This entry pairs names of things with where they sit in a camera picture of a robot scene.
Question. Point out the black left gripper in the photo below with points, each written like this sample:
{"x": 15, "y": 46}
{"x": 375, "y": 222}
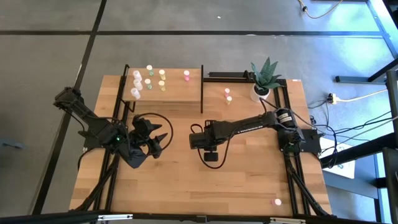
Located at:
{"x": 143, "y": 132}

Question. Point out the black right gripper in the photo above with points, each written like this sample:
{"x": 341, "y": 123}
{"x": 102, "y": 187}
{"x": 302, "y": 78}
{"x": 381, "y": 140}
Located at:
{"x": 203, "y": 140}

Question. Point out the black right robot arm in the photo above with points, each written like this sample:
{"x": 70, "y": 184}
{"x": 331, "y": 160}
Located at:
{"x": 248, "y": 126}

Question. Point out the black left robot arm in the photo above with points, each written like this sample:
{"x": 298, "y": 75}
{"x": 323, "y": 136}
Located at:
{"x": 93, "y": 124}

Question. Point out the green succulent in white pot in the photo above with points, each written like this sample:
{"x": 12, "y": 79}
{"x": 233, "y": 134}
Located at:
{"x": 259, "y": 95}

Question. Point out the black beam with silver brackets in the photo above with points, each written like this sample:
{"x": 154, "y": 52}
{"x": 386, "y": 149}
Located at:
{"x": 186, "y": 217}

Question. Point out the white power strip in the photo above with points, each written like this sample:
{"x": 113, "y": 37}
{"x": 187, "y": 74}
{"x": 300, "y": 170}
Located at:
{"x": 332, "y": 99}

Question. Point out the white paper sheet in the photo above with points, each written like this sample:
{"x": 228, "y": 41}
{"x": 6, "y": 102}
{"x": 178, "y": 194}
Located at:
{"x": 345, "y": 168}

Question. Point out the small dark floor object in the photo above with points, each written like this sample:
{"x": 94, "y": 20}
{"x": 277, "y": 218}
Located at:
{"x": 11, "y": 145}

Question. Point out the grey metal floor bar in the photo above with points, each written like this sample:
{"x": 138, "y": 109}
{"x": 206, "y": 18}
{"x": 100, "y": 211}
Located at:
{"x": 360, "y": 79}

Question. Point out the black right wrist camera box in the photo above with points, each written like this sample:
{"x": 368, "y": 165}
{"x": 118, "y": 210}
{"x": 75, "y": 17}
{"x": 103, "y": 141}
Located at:
{"x": 211, "y": 156}

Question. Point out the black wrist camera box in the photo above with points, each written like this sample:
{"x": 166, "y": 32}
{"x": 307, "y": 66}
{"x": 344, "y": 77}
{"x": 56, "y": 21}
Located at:
{"x": 157, "y": 151}
{"x": 211, "y": 156}

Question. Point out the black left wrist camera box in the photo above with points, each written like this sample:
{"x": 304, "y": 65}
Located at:
{"x": 157, "y": 151}

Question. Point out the wooden shelf with black frame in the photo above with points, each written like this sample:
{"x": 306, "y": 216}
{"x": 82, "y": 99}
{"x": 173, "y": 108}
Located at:
{"x": 177, "y": 91}

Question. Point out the black aluminium frame crossbar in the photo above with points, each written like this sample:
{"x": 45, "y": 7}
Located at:
{"x": 227, "y": 79}

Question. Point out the black desk frame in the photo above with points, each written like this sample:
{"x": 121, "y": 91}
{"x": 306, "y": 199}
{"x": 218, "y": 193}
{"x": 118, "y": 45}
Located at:
{"x": 357, "y": 150}

